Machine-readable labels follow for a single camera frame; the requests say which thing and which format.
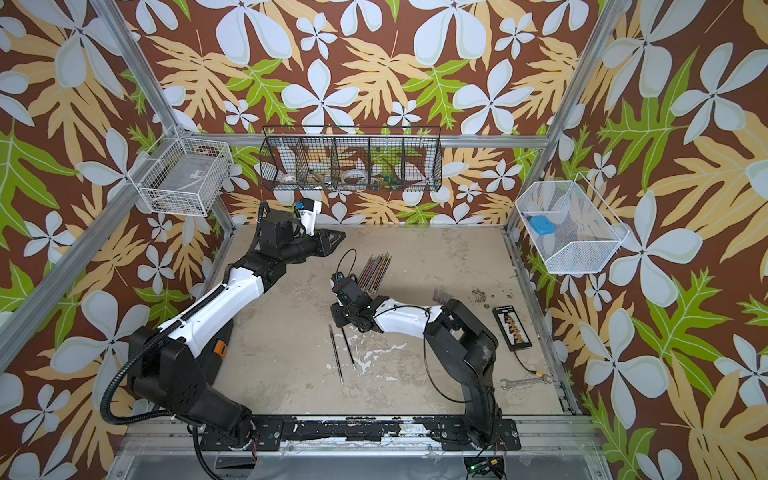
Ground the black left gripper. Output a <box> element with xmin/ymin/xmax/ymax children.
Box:
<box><xmin>279</xmin><ymin>228</ymin><xmax>344</xmax><ymax>268</ymax></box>

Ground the red pencil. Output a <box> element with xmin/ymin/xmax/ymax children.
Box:
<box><xmin>358</xmin><ymin>255</ymin><xmax>379</xmax><ymax>291</ymax></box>
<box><xmin>359</xmin><ymin>255</ymin><xmax>383</xmax><ymax>292</ymax></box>

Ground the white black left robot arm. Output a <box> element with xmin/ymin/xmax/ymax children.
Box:
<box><xmin>99</xmin><ymin>198</ymin><xmax>345</xmax><ymax>447</ymax></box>

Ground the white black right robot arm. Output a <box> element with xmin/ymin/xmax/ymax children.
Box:
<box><xmin>330</xmin><ymin>272</ymin><xmax>521</xmax><ymax>451</ymax></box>

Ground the black pencil lying apart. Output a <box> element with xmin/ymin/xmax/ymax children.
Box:
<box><xmin>328</xmin><ymin>323</ymin><xmax>344</xmax><ymax>385</ymax></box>

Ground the silver wrench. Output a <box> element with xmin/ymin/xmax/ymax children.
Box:
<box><xmin>499</xmin><ymin>375</ymin><xmax>552</xmax><ymax>391</ymax></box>

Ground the blue object in basket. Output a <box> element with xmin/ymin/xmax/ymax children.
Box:
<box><xmin>528</xmin><ymin>215</ymin><xmax>556</xmax><ymax>236</ymax></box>

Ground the black wire basket back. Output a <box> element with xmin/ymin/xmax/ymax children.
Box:
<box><xmin>257</xmin><ymin>126</ymin><xmax>444</xmax><ymax>192</ymax></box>

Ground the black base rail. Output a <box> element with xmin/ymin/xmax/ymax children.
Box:
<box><xmin>200</xmin><ymin>415</ymin><xmax>521</xmax><ymax>453</ymax></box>

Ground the white wire basket left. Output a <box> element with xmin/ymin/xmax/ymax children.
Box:
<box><xmin>132</xmin><ymin>136</ymin><xmax>233</xmax><ymax>217</ymax></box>

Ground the white wire basket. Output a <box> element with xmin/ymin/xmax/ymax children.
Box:
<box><xmin>132</xmin><ymin>136</ymin><xmax>233</xmax><ymax>217</ymax></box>
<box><xmin>515</xmin><ymin>176</ymin><xmax>630</xmax><ymax>276</ymax></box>

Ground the white wire basket right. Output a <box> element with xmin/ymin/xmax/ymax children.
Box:
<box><xmin>515</xmin><ymin>176</ymin><xmax>630</xmax><ymax>276</ymax></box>

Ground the aluminium frame post back left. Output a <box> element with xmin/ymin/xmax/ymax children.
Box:
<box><xmin>91</xmin><ymin>1</ymin><xmax>234</xmax><ymax>234</ymax></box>

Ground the aluminium frame post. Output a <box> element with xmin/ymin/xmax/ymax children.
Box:
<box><xmin>91</xmin><ymin>1</ymin><xmax>234</xmax><ymax>234</ymax></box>
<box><xmin>503</xmin><ymin>0</ymin><xmax>631</xmax><ymax>232</ymax></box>

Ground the aluminium frame post back right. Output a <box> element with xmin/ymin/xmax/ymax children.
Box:
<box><xmin>503</xmin><ymin>0</ymin><xmax>631</xmax><ymax>232</ymax></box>

